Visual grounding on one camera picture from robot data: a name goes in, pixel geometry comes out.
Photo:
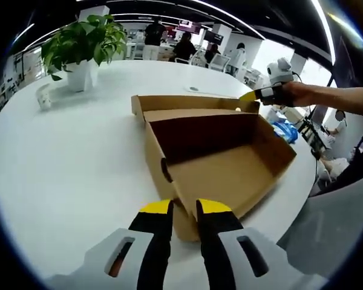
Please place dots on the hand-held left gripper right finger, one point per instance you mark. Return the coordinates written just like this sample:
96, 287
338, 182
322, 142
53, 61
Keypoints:
217, 238

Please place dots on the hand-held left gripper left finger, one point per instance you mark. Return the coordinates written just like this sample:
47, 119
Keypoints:
152, 235

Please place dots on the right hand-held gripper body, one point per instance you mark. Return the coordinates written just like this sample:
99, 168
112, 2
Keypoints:
279, 71

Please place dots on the blue soft plastic pack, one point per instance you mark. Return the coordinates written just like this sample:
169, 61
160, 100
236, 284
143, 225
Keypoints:
285, 131

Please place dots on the brown cardboard shoe box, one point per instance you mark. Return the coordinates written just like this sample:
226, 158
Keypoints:
230, 178

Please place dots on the person's right hand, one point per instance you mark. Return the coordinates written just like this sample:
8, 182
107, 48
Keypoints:
299, 95

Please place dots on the white office chair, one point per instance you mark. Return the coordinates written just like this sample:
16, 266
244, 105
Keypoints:
220, 63

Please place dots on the long curved ceiling light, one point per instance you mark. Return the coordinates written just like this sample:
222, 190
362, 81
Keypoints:
326, 30

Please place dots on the grey mesh office chair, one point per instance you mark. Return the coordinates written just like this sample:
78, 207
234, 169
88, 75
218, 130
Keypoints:
329, 229

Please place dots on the small white desk ornament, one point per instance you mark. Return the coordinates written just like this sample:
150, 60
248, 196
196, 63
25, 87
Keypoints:
44, 98

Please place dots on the green potted plant white pot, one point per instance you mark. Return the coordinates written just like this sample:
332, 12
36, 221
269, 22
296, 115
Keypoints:
84, 42

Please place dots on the purple wall screen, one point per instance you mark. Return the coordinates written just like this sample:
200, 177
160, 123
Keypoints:
190, 26

